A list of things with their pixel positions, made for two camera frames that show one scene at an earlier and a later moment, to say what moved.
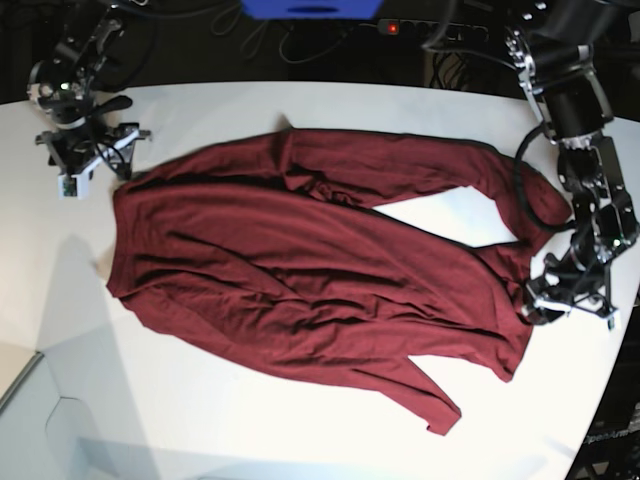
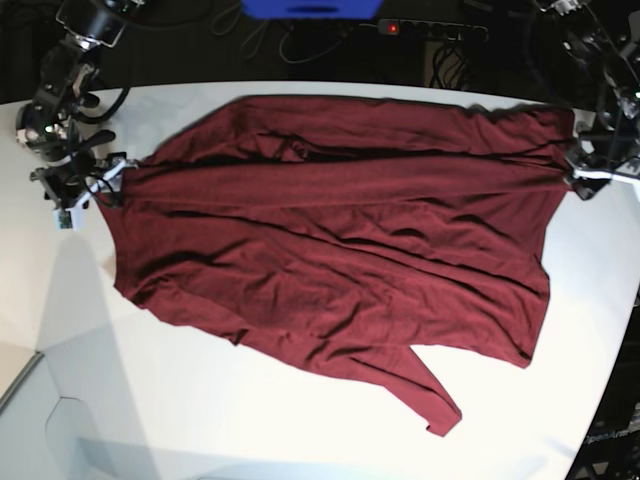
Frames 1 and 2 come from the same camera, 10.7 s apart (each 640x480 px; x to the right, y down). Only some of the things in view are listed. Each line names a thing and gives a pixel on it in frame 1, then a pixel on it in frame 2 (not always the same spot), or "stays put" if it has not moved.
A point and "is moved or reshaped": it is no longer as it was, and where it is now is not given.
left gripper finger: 119,155 → 114,166
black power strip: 453,31 stays put
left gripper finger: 44,137 → 50,190
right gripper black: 584,273 → 611,141
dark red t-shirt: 269,253 is moved or reshaped
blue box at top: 312,9 stays put
